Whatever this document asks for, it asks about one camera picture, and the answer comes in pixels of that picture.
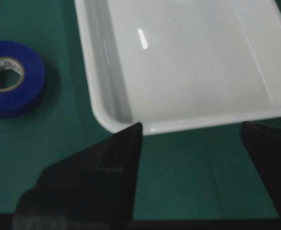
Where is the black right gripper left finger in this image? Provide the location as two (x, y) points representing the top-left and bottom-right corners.
(12, 123), (143, 230)

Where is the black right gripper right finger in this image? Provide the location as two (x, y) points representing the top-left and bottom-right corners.
(240, 122), (281, 217)

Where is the blue tape roll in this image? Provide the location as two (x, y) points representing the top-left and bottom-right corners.
(0, 41), (46, 118)

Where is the white plastic tray case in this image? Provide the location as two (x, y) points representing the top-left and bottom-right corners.
(75, 0), (281, 135)

